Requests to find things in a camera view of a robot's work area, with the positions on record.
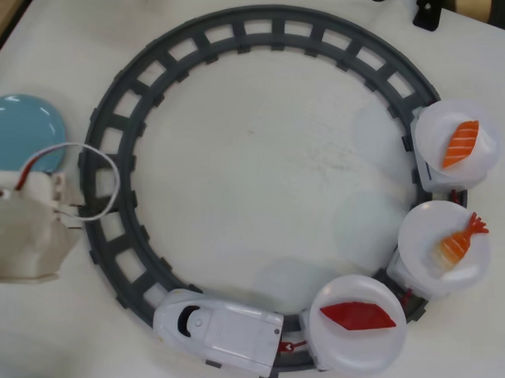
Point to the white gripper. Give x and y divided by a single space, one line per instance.
31 251

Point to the red tuna sushi toy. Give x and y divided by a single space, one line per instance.
356 316

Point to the blue round dish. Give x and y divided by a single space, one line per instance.
18 131

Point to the white toy Shinkansen locomotive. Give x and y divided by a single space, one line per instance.
232 326

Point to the orange shrimp sushi toy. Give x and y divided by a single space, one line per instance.
455 246

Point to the orange salmon sushi toy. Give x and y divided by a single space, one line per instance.
462 142

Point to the red plastic coupler hook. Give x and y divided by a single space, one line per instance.
292 346

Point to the grey circular toy train track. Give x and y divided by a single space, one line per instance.
226 32

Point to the black clamp mount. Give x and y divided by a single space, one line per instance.
426 13

